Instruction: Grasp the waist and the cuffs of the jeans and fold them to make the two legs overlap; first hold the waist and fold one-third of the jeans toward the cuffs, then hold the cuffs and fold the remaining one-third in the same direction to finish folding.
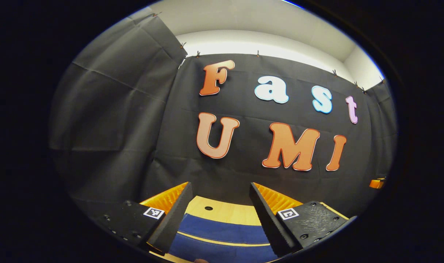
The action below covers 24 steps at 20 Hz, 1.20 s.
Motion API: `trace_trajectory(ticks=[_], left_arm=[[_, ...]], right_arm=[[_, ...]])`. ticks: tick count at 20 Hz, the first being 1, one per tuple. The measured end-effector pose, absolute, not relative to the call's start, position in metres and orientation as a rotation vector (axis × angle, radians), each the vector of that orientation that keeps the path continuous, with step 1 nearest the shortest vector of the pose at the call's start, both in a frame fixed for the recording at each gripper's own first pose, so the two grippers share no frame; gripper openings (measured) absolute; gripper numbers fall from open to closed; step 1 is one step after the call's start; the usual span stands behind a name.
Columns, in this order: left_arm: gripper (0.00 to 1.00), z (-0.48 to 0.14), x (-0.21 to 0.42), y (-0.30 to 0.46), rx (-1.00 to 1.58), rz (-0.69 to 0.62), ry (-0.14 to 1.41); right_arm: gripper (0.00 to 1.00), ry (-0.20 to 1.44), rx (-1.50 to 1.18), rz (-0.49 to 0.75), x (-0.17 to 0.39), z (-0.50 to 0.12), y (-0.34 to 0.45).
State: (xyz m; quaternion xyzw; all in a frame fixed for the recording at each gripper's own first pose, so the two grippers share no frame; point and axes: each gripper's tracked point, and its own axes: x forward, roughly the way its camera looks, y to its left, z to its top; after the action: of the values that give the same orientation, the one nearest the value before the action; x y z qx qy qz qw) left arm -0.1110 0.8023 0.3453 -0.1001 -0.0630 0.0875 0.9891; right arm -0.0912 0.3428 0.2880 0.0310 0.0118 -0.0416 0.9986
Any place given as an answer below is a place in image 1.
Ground blue denim jeans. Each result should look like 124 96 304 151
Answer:
169 214 277 263

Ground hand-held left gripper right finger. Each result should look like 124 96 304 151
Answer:
249 182 357 257

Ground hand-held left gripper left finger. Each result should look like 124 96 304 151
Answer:
96 182 193 255

